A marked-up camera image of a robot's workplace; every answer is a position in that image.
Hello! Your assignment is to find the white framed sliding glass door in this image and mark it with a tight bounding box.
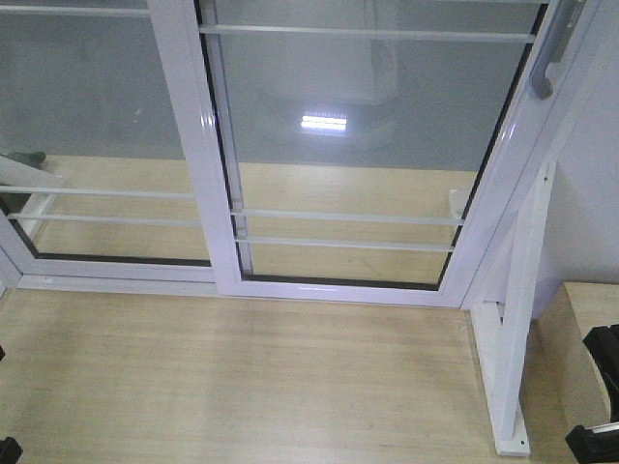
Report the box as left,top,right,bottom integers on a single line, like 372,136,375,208
147,0,604,310

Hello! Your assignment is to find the grey door handle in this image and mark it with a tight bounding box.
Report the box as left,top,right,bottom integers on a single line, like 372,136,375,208
529,0,586,102

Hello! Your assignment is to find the white fixed glass panel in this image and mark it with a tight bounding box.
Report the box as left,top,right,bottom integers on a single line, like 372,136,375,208
1,1,215,295

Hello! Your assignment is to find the green sandbag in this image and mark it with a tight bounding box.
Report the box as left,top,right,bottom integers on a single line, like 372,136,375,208
5,151,46,169

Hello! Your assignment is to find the black gripper at edge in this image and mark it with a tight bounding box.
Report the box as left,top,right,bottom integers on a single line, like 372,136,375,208
564,324,619,464

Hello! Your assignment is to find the white door support bracket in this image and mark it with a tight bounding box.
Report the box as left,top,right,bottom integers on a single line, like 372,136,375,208
470,161,556,457

